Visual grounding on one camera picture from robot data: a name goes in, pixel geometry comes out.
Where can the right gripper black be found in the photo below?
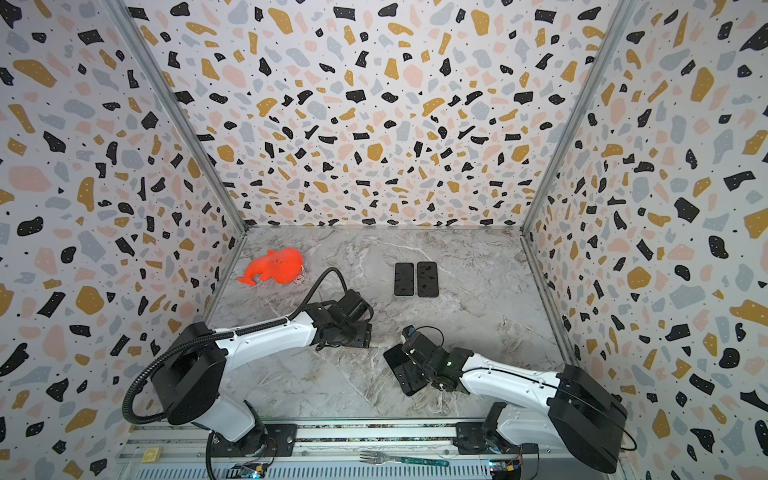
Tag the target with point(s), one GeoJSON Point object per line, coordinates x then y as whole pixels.
{"type": "Point", "coordinates": [405, 366]}

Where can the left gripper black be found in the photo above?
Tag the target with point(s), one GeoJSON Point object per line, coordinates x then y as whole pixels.
{"type": "Point", "coordinates": [363, 336]}

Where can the black phone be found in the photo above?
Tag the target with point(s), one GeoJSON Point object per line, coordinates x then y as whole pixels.
{"type": "Point", "coordinates": [402, 369]}

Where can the light blue phone case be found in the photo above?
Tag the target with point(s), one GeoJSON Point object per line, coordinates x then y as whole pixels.
{"type": "Point", "coordinates": [404, 279]}

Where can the black phone case camera cutout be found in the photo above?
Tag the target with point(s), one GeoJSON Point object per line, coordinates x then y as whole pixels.
{"type": "Point", "coordinates": [427, 279]}

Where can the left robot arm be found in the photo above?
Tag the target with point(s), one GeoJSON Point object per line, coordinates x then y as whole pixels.
{"type": "Point", "coordinates": [188, 384]}

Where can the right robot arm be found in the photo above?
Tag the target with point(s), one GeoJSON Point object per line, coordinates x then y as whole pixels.
{"type": "Point", "coordinates": [568, 409]}

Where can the red plush toy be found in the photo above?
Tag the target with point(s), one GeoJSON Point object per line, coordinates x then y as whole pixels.
{"type": "Point", "coordinates": [283, 266]}

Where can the right circuit board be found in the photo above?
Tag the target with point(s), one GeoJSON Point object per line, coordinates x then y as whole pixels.
{"type": "Point", "coordinates": [505, 470]}

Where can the circuit board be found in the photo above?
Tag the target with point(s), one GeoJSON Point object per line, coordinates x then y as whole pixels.
{"type": "Point", "coordinates": [249, 471]}
{"type": "Point", "coordinates": [505, 470]}

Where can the left circuit board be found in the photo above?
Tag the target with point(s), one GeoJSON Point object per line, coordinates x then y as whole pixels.
{"type": "Point", "coordinates": [249, 471]}

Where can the yellow sticker tag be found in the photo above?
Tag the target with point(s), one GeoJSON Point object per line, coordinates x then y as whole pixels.
{"type": "Point", "coordinates": [151, 455]}

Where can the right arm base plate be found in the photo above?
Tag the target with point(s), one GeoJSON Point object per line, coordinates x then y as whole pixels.
{"type": "Point", "coordinates": [478, 438]}

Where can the aluminium rail frame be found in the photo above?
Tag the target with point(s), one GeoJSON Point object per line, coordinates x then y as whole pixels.
{"type": "Point", "coordinates": [329, 449]}

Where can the silver fork green handle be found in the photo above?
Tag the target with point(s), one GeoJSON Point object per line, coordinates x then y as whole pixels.
{"type": "Point", "coordinates": [381, 458]}

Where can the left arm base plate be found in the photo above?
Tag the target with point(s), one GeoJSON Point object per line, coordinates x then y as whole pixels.
{"type": "Point", "coordinates": [270, 440]}

